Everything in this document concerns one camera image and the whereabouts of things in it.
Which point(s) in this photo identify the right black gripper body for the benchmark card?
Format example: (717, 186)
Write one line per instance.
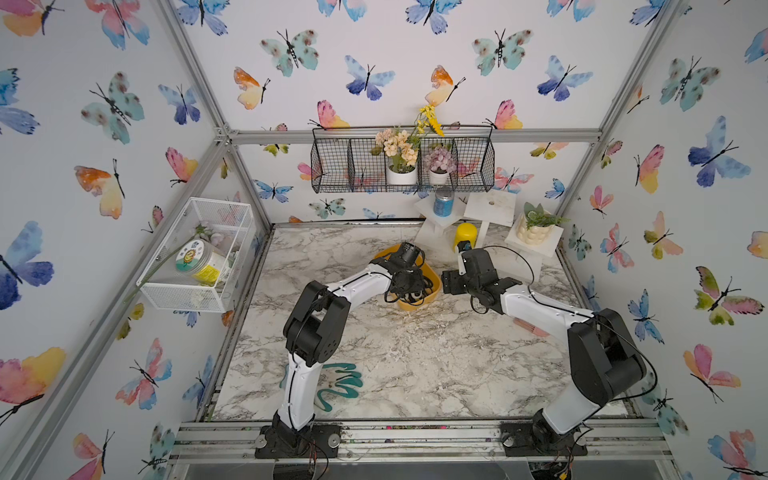
(458, 283)

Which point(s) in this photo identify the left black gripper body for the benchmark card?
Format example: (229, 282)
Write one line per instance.
(412, 282)

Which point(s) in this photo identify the yellow plastic storage box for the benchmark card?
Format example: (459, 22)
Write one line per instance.
(420, 294)

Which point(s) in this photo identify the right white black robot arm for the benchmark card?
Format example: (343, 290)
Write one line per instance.
(604, 361)

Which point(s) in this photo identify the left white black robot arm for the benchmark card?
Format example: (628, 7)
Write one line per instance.
(315, 327)

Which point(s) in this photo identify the yellow plastic jar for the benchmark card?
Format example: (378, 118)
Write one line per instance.
(465, 237)

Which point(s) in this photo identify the pink striped cloth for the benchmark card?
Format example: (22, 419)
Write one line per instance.
(530, 328)

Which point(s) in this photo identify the white tiered display stand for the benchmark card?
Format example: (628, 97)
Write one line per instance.
(497, 220)

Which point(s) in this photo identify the succulent in cream pot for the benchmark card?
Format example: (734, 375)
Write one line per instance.
(537, 224)

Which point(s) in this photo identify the blue tin can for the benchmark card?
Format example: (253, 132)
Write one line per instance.
(443, 202)

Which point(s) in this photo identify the purple flowers white pot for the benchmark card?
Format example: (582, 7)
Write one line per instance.
(441, 164)

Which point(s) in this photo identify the peach flowers white pot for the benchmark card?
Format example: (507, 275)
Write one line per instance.
(401, 156)

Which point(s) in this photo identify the yellow artificial flower sprig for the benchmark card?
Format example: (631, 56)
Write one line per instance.
(427, 122)

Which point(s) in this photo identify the green lid yellow jar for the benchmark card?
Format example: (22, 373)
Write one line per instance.
(201, 261)

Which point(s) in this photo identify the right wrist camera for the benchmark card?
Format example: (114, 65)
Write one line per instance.
(462, 247)

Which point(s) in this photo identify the black wire wall basket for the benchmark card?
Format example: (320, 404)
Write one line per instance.
(341, 160)

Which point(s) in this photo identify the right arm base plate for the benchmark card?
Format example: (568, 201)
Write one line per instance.
(535, 438)

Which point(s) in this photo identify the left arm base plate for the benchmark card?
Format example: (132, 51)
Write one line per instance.
(279, 441)

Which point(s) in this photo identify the clear acrylic wall box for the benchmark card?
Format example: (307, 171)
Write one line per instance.
(229, 226)

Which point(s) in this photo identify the aluminium front rail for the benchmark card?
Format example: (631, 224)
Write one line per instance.
(358, 441)

